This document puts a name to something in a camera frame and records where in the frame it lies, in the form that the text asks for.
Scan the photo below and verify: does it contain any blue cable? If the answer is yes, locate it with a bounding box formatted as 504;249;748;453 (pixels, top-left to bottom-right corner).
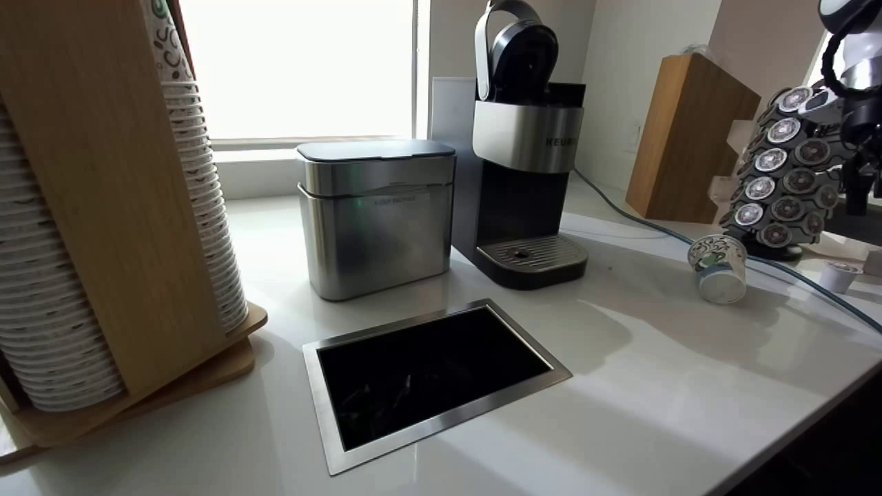
572;166;882;337

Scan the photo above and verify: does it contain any wooden cup dispenser stand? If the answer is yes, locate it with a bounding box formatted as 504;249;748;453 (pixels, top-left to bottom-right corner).
0;0;270;464

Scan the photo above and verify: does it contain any patterned paper coffee cup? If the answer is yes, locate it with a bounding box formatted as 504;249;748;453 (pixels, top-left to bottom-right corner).
683;228;754;308

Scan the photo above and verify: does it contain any black silver coffee machine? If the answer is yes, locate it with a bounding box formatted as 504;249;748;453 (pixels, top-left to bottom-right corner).
449;0;594;293

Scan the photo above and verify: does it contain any steel framed counter trash opening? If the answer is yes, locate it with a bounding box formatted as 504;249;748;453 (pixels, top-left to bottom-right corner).
300;295;573;481

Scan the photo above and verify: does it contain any coffee pod carousel rack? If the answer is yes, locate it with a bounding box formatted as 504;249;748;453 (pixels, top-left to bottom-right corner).
718;81;850;260

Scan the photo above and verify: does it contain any tall paper cup stack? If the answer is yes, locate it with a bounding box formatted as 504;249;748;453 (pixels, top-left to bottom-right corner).
139;0;251;339
0;99;129;416

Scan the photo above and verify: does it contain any small white packet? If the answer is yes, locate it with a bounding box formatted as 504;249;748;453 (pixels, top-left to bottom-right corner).
821;263;861;295

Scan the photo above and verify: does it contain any wooden block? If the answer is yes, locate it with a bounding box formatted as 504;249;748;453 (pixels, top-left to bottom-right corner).
623;49;768;227

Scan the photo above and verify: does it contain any bright window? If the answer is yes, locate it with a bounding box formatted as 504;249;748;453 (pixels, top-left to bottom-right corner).
178;0;433;153

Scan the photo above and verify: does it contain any stainless steel lidded canister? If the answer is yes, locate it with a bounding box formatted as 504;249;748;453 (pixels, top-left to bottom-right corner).
293;135;460;306

